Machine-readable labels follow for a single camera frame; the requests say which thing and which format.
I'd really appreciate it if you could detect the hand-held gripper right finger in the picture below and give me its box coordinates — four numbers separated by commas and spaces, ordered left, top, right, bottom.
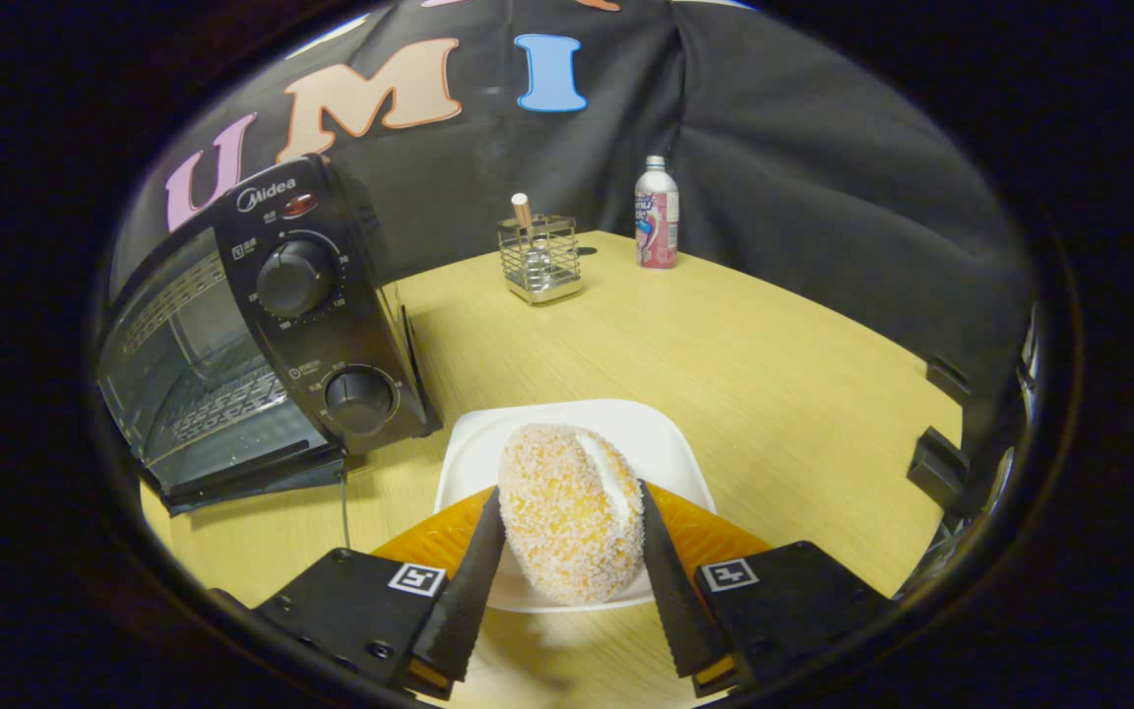
638, 480, 898, 698

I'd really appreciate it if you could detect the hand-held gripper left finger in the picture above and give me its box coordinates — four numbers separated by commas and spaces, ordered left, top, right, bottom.
208, 484, 507, 700

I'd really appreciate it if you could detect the sugared cream bun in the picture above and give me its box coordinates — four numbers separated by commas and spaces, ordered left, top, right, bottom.
498, 423, 647, 607

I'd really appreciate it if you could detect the black toaster oven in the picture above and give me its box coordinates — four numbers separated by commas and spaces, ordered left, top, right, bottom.
96, 155, 443, 517

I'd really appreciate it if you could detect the white plate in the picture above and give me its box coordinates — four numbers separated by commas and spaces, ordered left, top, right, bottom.
434, 399, 718, 614

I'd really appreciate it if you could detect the black table clamp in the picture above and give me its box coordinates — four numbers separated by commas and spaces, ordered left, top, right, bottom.
924, 356, 974, 405
907, 425, 983, 515

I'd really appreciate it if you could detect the pink and white bottle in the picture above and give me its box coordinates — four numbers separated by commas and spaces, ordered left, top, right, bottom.
634, 156, 680, 270

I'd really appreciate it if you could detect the black backdrop cloth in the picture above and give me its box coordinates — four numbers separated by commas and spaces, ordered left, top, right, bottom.
109, 0, 1039, 464

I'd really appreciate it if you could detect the metal wire basket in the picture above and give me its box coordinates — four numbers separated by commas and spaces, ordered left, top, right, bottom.
497, 215, 584, 305

